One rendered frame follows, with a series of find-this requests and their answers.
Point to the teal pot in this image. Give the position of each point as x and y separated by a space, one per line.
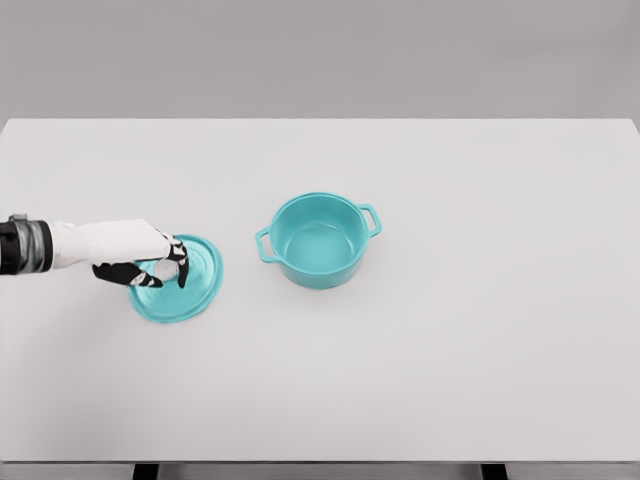
320 245

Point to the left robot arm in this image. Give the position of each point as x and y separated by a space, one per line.
45 245

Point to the teal pot lid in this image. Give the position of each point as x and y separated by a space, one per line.
200 280

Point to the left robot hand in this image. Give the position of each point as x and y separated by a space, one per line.
132 239

